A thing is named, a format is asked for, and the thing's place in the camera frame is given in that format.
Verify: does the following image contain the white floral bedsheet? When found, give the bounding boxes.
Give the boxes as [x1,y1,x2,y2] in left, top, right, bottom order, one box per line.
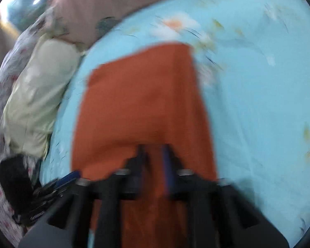
[0,13,57,247]

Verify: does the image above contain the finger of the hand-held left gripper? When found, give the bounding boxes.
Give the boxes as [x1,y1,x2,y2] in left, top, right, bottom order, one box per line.
[33,170,82,206]

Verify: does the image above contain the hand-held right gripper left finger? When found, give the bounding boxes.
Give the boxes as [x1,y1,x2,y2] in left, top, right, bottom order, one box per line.
[18,145,149,248]

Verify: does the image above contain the orange knit sweater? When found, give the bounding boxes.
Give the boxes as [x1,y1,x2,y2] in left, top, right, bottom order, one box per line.
[72,43,219,248]

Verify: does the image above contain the light blue floral quilt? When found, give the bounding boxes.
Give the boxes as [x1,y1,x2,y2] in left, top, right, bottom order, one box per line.
[39,0,310,248]

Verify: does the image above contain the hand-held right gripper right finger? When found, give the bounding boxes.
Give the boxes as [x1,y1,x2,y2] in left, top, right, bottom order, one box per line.
[161,143,290,248]

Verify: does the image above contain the cream pillow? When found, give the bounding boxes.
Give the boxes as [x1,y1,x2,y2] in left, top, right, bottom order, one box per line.
[1,35,84,158]

